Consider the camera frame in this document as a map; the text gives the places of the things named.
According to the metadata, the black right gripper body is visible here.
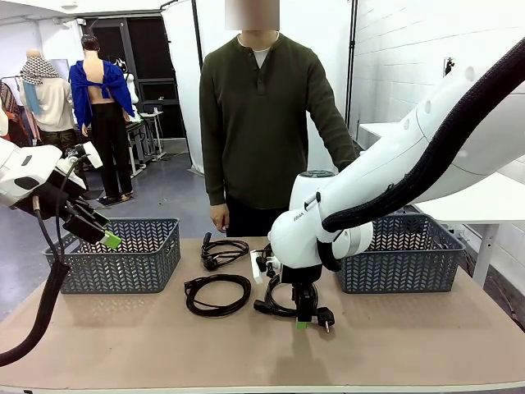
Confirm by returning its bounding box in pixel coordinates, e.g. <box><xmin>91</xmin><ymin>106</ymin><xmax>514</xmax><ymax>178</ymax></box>
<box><xmin>280</xmin><ymin>264</ymin><xmax>325</xmax><ymax>300</ymax></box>

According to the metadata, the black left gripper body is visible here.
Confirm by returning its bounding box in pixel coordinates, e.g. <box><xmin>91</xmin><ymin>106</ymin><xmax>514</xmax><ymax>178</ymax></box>
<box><xmin>30</xmin><ymin>176</ymin><xmax>88</xmax><ymax>225</ymax></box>

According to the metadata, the black power cable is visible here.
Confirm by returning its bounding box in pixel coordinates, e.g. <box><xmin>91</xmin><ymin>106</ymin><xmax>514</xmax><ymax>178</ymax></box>
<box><xmin>184</xmin><ymin>273</ymin><xmax>252</xmax><ymax>318</ymax></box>
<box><xmin>253</xmin><ymin>274</ymin><xmax>336</xmax><ymax>333</ymax></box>
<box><xmin>200</xmin><ymin>232</ymin><xmax>250</xmax><ymax>271</ymax></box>

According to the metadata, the person's right forearm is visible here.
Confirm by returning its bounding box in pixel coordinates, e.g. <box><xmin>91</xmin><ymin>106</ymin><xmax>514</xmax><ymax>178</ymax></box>
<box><xmin>203</xmin><ymin>159</ymin><xmax>229</xmax><ymax>208</ymax></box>

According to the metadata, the person's right hand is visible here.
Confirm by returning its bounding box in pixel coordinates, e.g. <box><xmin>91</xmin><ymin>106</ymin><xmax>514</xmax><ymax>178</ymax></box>
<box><xmin>209</xmin><ymin>204</ymin><xmax>230</xmax><ymax>234</ymax></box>

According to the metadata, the grey perforated plastic basket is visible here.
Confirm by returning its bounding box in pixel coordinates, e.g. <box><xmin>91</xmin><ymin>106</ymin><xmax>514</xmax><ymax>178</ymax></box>
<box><xmin>334</xmin><ymin>213</ymin><xmax>466</xmax><ymax>295</ymax></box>
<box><xmin>43</xmin><ymin>217</ymin><xmax>181</xmax><ymax>295</ymax></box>

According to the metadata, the mannequin in blue shirt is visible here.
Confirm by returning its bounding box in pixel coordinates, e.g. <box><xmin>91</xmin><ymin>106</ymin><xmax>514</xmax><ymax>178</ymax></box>
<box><xmin>68</xmin><ymin>34</ymin><xmax>136</xmax><ymax>203</ymax></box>

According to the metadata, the mannequin in beige sweater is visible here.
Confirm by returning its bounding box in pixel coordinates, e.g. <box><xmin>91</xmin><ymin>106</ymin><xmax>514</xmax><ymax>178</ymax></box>
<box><xmin>19</xmin><ymin>48</ymin><xmax>77</xmax><ymax>152</ymax></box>

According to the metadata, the patterned garment on rack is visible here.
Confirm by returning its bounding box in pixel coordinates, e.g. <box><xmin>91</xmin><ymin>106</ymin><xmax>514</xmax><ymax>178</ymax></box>
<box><xmin>0</xmin><ymin>80</ymin><xmax>32</xmax><ymax>147</ymax></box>

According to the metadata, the background metal desk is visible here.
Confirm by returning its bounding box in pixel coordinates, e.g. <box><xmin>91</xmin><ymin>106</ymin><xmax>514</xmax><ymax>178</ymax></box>
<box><xmin>125</xmin><ymin>110</ymin><xmax>166</xmax><ymax>177</ymax></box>

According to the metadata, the white humanoid figure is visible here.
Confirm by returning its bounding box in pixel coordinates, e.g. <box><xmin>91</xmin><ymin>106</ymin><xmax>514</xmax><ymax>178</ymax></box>
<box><xmin>113</xmin><ymin>57</ymin><xmax>139</xmax><ymax>118</ymax></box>

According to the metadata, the person in olive shirt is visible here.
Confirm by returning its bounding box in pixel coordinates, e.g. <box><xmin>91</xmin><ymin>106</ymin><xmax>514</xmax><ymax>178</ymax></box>
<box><xmin>199</xmin><ymin>31</ymin><xmax>349</xmax><ymax>238</ymax></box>

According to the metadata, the white backdrop panel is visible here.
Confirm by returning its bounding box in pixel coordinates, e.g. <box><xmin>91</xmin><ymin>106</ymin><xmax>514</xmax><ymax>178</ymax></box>
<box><xmin>161</xmin><ymin>0</ymin><xmax>358</xmax><ymax>176</ymax></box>

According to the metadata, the white table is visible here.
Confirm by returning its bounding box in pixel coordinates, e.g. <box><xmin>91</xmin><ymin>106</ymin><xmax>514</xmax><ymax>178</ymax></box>
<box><xmin>358</xmin><ymin>121</ymin><xmax>525</xmax><ymax>288</ymax></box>

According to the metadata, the black light stand pole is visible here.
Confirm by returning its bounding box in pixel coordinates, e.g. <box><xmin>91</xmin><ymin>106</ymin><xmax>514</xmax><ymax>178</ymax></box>
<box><xmin>344</xmin><ymin>0</ymin><xmax>357</xmax><ymax>128</ymax></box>

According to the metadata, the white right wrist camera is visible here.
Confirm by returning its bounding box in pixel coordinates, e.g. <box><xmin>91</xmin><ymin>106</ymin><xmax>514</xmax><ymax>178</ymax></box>
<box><xmin>250</xmin><ymin>249</ymin><xmax>282</xmax><ymax>285</ymax></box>

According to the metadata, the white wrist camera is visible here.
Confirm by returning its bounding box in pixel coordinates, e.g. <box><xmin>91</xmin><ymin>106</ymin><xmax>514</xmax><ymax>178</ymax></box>
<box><xmin>250</xmin><ymin>249</ymin><xmax>282</xmax><ymax>285</ymax></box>
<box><xmin>63</xmin><ymin>142</ymin><xmax>103</xmax><ymax>169</ymax></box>

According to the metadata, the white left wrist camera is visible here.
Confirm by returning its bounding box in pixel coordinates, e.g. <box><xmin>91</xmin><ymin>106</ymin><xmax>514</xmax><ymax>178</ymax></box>
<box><xmin>63</xmin><ymin>142</ymin><xmax>103</xmax><ymax>169</ymax></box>

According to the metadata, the black left arm cable sleeve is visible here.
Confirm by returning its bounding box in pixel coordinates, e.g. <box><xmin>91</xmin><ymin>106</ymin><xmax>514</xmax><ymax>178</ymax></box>
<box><xmin>0</xmin><ymin>153</ymin><xmax>89</xmax><ymax>368</ymax></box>

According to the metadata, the black arm cable sleeve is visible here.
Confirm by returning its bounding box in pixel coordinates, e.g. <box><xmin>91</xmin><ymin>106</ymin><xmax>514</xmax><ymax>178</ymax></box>
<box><xmin>315</xmin><ymin>39</ymin><xmax>525</xmax><ymax>273</ymax></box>
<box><xmin>0</xmin><ymin>153</ymin><xmax>89</xmax><ymax>368</ymax></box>

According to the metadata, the black right arm cable sleeve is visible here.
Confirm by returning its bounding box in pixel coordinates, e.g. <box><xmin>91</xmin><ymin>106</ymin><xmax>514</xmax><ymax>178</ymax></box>
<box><xmin>315</xmin><ymin>39</ymin><xmax>525</xmax><ymax>273</ymax></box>

